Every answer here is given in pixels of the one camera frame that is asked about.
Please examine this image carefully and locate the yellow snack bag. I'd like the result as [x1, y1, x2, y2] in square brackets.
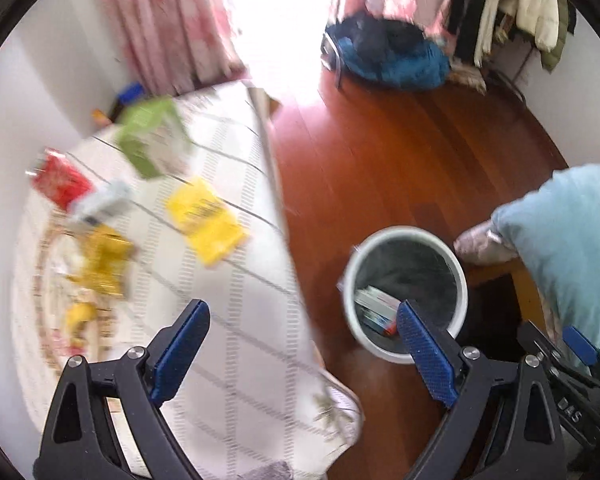
[69, 224, 135, 298]

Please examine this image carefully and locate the white blue carton box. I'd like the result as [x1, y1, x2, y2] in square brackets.
[68, 180, 132, 228]

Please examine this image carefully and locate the yellow cigarette pack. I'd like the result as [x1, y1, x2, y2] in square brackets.
[166, 178, 247, 266]

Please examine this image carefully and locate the red cola can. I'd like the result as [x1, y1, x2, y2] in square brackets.
[26, 148, 95, 212]

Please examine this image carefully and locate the green white tissue box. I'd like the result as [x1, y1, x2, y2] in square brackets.
[116, 96, 194, 180]

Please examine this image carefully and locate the white round trash bin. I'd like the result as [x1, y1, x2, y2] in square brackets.
[339, 226, 468, 365]

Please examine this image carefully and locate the yellow lemon peel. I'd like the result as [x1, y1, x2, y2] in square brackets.
[65, 302, 97, 348]

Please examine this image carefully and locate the light blue blanket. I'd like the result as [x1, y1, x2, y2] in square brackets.
[491, 164, 600, 348]

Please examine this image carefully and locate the white blue box in bin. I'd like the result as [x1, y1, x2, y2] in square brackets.
[354, 286, 400, 337]

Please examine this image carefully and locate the patterned white tablecloth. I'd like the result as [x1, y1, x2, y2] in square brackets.
[11, 82, 363, 479]

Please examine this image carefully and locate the blue clothes pile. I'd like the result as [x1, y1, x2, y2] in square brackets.
[324, 11, 451, 91]

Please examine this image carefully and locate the hanging clothes rack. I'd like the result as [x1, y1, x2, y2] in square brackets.
[413, 0, 577, 94]

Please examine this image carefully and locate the pink floral curtain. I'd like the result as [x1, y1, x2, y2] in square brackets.
[102, 0, 245, 96]

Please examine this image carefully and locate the black metal chair frame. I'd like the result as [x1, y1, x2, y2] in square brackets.
[321, 32, 344, 90]

